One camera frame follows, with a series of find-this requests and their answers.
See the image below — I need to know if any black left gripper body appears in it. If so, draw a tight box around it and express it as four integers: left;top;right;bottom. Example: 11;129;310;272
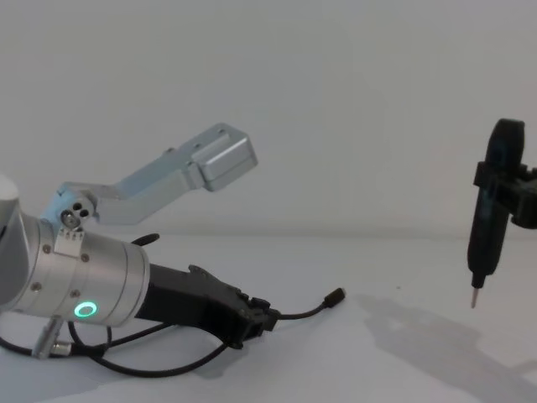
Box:
135;263;253;350

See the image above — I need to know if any thin dark robot cable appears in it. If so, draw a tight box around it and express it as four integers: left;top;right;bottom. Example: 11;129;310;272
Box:
0;322;111;359

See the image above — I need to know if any white table cloth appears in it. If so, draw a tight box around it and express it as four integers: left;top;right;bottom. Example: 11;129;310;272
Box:
0;233;537;403

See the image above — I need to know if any black cable with plug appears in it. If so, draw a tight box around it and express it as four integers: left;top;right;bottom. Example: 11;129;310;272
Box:
90;287;347;373

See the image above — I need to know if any black electric screwdriver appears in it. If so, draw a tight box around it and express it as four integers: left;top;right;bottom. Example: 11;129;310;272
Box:
467;118;527;310

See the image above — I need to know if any white curtain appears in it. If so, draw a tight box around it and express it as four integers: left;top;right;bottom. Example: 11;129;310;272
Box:
0;0;537;243

